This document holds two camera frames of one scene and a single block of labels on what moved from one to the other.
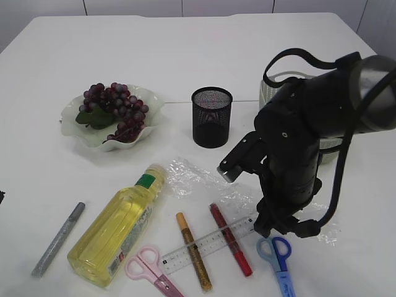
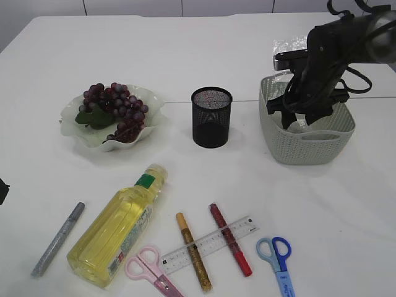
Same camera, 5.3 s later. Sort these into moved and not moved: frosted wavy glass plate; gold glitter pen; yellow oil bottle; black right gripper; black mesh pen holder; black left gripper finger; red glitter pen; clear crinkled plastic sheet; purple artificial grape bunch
Moved: clear crinkled plastic sheet; black left gripper finger; black right gripper
Not moved: frosted wavy glass plate; purple artificial grape bunch; gold glitter pen; yellow oil bottle; red glitter pen; black mesh pen holder
